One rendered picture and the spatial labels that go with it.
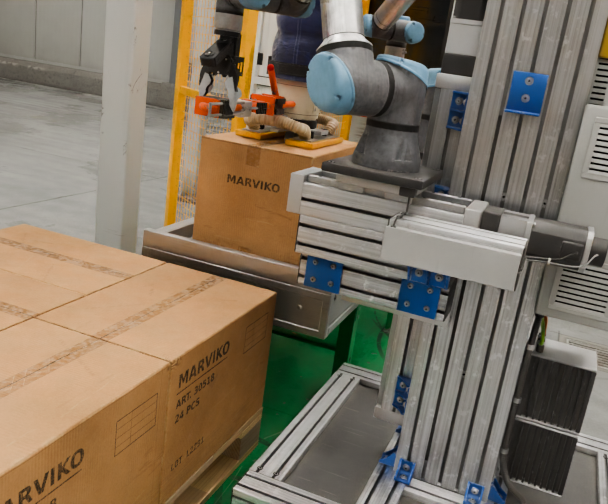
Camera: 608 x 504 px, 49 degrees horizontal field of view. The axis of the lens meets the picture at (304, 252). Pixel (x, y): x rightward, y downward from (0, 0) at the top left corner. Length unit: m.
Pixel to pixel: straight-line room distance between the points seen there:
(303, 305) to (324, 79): 0.95
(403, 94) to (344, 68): 0.15
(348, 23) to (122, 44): 1.93
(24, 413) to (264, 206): 1.12
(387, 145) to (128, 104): 1.94
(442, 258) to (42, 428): 0.80
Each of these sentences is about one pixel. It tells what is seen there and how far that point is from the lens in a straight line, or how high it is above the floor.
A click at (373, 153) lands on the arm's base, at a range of 1.44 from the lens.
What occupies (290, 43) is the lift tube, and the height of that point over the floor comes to 1.28.
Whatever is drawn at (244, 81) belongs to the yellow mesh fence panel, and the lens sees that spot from 2.96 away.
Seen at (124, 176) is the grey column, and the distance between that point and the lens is 3.25.
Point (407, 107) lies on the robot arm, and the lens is 1.45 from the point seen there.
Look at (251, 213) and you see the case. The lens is 2.23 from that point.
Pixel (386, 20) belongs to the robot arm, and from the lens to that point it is 2.39.
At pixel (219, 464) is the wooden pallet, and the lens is 2.16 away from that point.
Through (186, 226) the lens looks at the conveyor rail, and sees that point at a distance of 2.50.
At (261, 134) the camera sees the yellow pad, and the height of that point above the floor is 0.97.
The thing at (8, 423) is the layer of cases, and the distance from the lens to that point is 1.36.
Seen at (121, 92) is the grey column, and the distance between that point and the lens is 3.22.
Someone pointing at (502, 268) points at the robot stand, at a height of 0.92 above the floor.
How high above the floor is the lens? 1.25
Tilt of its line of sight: 16 degrees down
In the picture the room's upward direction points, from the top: 8 degrees clockwise
